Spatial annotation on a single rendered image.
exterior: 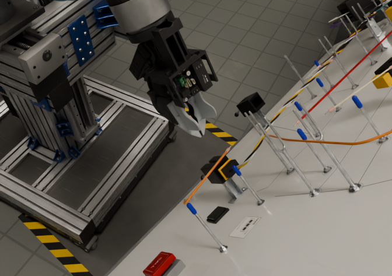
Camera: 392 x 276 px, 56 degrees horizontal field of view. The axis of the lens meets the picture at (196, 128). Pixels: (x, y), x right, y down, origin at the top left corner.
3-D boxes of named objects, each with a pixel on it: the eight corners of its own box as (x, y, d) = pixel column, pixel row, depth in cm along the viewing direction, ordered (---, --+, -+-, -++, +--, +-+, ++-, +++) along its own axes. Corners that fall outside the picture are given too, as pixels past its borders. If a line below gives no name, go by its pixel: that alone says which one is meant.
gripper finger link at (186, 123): (205, 154, 58) (181, 108, 53) (184, 145, 63) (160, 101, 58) (219, 142, 59) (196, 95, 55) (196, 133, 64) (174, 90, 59)
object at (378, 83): (395, 81, 60) (388, 72, 60) (389, 87, 60) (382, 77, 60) (382, 84, 63) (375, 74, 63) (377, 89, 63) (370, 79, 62)
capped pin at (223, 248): (223, 246, 61) (184, 197, 60) (229, 245, 60) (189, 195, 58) (219, 253, 60) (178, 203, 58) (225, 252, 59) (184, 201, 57)
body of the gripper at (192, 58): (184, 114, 52) (145, 37, 46) (154, 103, 59) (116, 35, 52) (221, 83, 55) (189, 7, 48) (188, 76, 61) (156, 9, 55)
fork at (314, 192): (316, 197, 55) (261, 122, 53) (307, 198, 56) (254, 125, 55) (322, 188, 56) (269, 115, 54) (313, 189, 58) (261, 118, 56)
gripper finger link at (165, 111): (171, 130, 59) (145, 84, 54) (165, 128, 60) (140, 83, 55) (192, 112, 60) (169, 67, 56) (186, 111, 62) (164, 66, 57)
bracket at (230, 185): (242, 188, 78) (228, 170, 77) (248, 188, 75) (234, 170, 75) (228, 203, 76) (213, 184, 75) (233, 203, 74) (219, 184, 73)
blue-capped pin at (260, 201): (261, 199, 67) (234, 163, 65) (266, 200, 65) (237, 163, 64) (256, 205, 66) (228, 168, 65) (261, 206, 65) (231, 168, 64)
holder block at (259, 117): (251, 127, 118) (233, 102, 116) (276, 118, 107) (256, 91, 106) (243, 136, 115) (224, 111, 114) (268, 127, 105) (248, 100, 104)
